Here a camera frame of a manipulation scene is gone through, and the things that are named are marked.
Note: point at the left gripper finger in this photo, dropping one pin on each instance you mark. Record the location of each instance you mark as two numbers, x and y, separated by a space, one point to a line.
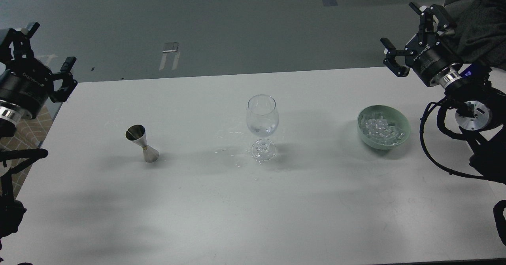
16 52
68 83

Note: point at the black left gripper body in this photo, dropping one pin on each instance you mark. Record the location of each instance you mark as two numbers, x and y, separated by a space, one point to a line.
27 85

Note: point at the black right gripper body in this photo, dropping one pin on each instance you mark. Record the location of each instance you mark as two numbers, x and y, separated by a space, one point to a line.
430 60

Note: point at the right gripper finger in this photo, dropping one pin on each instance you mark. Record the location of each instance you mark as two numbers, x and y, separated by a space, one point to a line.
390 58
435 23

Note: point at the steel cocktail jigger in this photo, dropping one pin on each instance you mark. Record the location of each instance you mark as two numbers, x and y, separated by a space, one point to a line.
137 135

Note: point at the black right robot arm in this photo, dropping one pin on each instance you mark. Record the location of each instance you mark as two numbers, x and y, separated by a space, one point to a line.
471 109

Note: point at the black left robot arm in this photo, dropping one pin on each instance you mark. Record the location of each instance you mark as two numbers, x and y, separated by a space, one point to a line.
12 210

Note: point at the clear ice cubes pile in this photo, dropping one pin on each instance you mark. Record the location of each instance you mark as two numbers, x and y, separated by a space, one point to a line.
378 129

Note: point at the clear wine glass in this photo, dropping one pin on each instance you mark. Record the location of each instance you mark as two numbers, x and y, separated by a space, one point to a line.
262 119

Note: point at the beige checkered cloth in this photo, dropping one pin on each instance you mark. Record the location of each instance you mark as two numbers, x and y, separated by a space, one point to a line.
30 134

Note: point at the seated person dark clothes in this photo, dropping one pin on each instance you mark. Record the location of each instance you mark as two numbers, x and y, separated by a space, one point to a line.
481 33

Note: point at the green bowl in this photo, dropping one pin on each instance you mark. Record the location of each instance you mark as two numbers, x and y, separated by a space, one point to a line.
391 114

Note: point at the silver floor plate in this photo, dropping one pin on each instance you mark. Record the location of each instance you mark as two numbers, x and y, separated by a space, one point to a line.
170 47

